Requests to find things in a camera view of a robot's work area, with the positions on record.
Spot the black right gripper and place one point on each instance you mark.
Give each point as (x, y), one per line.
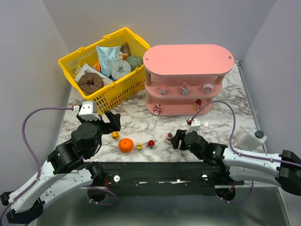
(181, 139)

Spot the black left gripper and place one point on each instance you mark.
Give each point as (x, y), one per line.
(103, 123)

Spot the red strawberry figure toy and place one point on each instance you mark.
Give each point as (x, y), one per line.
(150, 144)

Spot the pink bear donut toy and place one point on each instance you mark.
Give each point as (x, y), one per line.
(198, 105)

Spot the pink bear strawberry toy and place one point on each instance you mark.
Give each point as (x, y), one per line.
(157, 109)

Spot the white ring pink figure toy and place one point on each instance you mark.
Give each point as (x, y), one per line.
(207, 88)

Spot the pink round planet toy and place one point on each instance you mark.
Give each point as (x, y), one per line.
(163, 89)

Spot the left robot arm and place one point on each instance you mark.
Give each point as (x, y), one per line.
(66, 169)

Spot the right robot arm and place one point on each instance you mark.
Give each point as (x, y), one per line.
(283, 170)

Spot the pink three-tier wooden shelf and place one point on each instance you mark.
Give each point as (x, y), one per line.
(194, 64)

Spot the yellow duck toy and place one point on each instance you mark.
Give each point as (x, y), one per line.
(115, 135)

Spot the orange fruit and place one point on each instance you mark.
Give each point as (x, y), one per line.
(126, 145)

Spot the small yellow minion toy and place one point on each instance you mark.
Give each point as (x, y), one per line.
(139, 146)

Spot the yellow plastic shopping basket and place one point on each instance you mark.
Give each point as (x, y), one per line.
(118, 91)

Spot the brown striped wrapped roll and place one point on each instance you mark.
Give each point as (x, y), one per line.
(90, 83)

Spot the grey paper-wrapped roll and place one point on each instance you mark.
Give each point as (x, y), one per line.
(119, 69)

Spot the orange snack packet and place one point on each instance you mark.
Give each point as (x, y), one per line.
(98, 67)

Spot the white and blue box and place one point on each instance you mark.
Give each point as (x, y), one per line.
(88, 69)

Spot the green melon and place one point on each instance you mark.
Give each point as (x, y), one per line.
(134, 62)

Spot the light blue cassava chips bag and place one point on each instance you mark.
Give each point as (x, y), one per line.
(107, 56)

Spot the brown snack bag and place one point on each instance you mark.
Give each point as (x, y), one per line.
(125, 52)

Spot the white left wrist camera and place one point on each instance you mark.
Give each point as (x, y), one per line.
(87, 111)

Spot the black front mounting rail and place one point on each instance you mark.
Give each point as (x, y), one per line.
(146, 179)

